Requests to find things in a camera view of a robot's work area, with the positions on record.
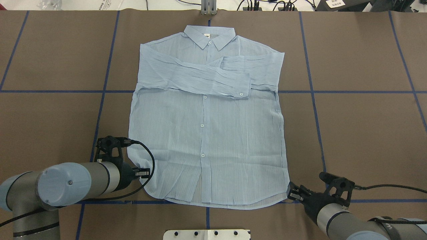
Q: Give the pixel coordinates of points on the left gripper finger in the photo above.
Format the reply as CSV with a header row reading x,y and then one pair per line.
x,y
142,175
141,170

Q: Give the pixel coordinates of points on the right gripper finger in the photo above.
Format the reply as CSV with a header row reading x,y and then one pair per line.
x,y
294,188
296,196

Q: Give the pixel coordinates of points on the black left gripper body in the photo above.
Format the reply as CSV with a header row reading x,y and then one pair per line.
x,y
126,173

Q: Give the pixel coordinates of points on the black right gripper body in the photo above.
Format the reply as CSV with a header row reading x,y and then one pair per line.
x,y
313,202

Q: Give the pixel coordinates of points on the light blue striped shirt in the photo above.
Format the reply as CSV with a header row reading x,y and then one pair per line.
x,y
206,105

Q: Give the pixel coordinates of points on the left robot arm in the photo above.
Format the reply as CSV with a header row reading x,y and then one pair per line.
x,y
35,197

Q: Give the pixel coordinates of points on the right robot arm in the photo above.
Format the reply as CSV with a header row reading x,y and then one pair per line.
x,y
330,214

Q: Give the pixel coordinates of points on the brown paper table mat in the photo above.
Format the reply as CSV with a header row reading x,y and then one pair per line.
x,y
351,100

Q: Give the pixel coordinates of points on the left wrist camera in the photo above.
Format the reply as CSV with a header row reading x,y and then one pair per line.
x,y
109,149

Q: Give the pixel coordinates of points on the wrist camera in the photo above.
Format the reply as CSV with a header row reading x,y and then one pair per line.
x,y
109,149
339,188

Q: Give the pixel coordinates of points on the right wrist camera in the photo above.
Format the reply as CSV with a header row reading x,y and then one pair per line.
x,y
339,188

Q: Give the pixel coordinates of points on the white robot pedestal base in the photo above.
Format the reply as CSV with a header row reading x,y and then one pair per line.
x,y
208,234

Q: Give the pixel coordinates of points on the aluminium frame post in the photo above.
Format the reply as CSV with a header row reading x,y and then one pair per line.
x,y
209,7

